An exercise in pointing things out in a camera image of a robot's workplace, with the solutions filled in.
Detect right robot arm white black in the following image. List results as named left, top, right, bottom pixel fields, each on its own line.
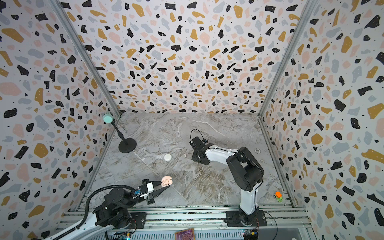
left=190, top=137, right=265, bottom=216

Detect white earbud charging case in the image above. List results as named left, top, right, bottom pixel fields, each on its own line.
left=164, top=154, right=172, bottom=162

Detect aluminium corner post right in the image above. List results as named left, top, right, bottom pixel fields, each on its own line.
left=258, top=0, right=319, bottom=118

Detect aluminium corner post left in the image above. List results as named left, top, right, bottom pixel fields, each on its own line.
left=48, top=1, right=121, bottom=118

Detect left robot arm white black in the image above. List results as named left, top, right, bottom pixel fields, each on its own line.
left=44, top=176, right=173, bottom=240

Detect aluminium corner post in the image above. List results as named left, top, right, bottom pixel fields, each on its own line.
left=48, top=1, right=121, bottom=118
left=258, top=0, right=319, bottom=118

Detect pink round earbud case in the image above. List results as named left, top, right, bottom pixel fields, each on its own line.
left=161, top=176, right=173, bottom=188

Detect green microphone head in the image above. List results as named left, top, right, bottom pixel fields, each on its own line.
left=103, top=113, right=114, bottom=124

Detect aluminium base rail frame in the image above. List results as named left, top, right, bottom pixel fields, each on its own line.
left=53, top=193, right=319, bottom=240

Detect orange green toy truck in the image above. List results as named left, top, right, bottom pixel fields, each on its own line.
left=275, top=191, right=284, bottom=203

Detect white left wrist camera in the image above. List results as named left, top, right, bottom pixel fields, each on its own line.
left=135, top=183, right=154, bottom=199

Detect black microphone stand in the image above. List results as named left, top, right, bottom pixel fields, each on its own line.
left=111, top=120, right=137, bottom=154

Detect pink circuit board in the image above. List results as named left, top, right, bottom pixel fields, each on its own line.
left=175, top=228, right=195, bottom=240

